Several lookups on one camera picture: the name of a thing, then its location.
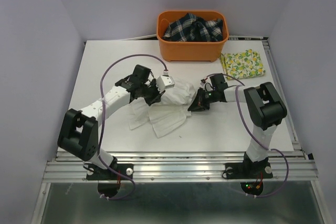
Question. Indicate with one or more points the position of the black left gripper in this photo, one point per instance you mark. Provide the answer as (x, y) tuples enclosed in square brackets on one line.
[(157, 95)]

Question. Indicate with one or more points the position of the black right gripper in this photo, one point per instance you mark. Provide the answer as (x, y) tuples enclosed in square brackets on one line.
[(198, 103)]

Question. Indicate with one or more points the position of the white skirt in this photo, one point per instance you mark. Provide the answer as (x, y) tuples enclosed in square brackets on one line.
[(167, 115)]

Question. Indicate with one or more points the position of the lemon print skirt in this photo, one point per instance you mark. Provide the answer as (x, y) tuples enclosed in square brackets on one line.
[(243, 65)]

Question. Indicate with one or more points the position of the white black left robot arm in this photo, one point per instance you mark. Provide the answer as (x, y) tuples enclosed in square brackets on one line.
[(82, 130)]

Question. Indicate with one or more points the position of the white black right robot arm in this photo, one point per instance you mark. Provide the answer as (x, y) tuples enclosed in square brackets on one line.
[(266, 110)]

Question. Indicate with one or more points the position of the orange plastic basket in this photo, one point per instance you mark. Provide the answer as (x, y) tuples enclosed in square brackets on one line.
[(189, 51)]

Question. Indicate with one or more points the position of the dark plaid skirt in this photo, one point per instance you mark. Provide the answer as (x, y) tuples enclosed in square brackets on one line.
[(191, 28)]

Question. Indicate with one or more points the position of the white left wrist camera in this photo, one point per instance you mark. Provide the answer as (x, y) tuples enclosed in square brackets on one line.
[(164, 82)]

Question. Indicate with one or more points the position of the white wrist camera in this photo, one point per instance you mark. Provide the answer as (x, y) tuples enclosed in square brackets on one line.
[(164, 82), (204, 82)]

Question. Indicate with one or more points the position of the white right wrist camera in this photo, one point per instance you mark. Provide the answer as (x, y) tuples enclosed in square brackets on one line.
[(204, 82)]

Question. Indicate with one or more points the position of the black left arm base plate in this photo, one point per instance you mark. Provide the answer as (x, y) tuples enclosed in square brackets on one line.
[(96, 173)]

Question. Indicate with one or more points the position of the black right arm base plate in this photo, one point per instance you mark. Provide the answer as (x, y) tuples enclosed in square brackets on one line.
[(246, 171)]

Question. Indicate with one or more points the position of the aluminium front rail frame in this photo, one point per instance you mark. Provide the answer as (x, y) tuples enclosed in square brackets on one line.
[(169, 167)]

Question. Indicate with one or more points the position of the aluminium right side rail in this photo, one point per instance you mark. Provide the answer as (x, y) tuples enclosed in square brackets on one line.
[(289, 123)]

